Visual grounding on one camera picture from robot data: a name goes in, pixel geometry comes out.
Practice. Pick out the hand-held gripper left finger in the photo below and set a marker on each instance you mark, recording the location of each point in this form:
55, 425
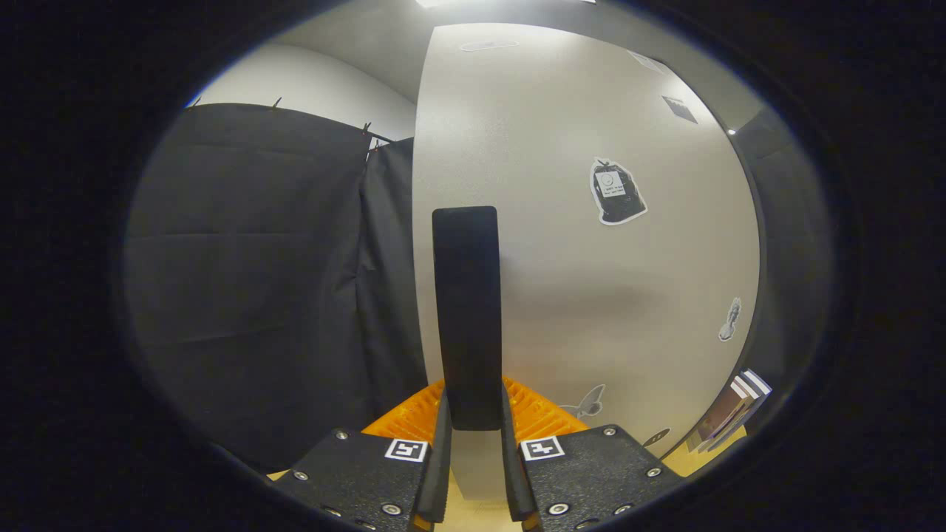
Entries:
369, 480

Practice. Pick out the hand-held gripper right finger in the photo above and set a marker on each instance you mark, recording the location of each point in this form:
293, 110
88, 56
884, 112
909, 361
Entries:
591, 480

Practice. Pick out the black backdrop cloth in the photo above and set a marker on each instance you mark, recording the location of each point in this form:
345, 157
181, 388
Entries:
244, 281

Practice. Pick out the large ceiling light panel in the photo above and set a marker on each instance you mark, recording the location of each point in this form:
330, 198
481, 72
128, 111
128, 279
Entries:
432, 2

